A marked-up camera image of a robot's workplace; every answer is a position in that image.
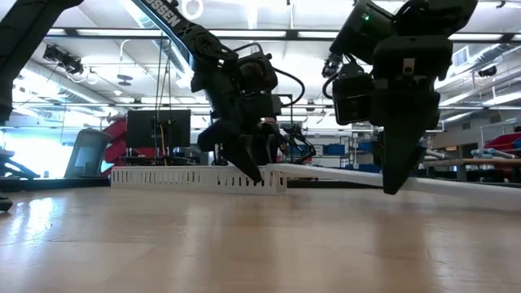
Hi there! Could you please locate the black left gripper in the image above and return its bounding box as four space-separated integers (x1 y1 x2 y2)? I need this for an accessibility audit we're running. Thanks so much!
197 77 282 184

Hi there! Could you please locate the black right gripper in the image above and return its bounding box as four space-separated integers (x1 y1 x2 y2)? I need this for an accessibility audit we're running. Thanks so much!
370 35 453 195

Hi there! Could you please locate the white slotted cable duct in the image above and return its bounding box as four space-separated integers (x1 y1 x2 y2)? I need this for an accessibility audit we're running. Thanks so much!
110 164 288 195

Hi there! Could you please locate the white duct cover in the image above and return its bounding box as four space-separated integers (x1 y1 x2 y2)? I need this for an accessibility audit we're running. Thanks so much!
267 163 521 212

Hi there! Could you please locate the wooden workbench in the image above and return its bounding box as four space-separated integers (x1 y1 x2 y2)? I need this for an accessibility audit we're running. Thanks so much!
422 157 521 168

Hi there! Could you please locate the black monitor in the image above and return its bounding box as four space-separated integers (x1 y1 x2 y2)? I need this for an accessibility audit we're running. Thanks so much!
126 109 191 150

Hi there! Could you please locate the red storage bin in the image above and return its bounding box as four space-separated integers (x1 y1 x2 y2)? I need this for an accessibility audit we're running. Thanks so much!
484 132 521 152

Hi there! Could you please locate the red rack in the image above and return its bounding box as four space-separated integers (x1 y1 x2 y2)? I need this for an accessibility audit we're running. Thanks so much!
101 117 138 168

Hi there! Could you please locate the grey office chair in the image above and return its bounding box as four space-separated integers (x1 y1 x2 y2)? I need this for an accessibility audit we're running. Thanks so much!
63 129 113 179

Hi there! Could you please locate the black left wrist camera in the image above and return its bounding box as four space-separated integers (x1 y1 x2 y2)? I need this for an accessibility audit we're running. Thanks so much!
243 94 282 121

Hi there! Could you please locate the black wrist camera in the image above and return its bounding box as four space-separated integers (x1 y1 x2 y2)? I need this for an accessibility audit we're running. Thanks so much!
243 94 282 121
331 64 375 126

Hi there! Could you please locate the yellow hanging cable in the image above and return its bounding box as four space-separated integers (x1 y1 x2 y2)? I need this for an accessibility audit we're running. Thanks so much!
160 124 169 166

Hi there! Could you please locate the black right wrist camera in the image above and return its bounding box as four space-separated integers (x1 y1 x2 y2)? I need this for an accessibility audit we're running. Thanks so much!
331 64 375 126

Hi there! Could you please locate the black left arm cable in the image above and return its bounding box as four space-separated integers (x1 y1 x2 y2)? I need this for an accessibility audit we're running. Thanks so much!
234 42 306 109

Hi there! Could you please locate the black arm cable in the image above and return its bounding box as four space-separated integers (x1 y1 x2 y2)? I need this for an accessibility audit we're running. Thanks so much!
322 52 355 101
234 42 306 109

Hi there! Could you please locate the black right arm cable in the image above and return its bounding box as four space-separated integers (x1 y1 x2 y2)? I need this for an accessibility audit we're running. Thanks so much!
322 52 355 101

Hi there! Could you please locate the black mounted camera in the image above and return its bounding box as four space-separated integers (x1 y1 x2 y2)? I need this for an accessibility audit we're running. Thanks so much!
321 55 342 79
42 43 82 75

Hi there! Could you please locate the white hanging ring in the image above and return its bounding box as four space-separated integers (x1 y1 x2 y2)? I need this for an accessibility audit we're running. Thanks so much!
181 0 204 20

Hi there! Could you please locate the black aluminium table frame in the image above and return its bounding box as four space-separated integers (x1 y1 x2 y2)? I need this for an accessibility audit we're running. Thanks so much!
0 177 521 195

